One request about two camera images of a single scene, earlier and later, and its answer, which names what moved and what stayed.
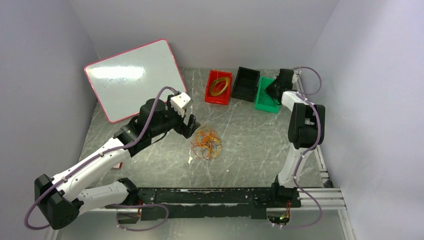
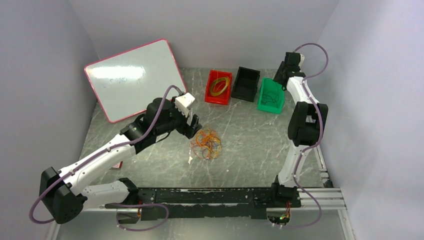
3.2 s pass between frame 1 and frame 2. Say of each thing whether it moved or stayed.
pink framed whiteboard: stayed
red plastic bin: stayed
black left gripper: stayed
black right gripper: moved
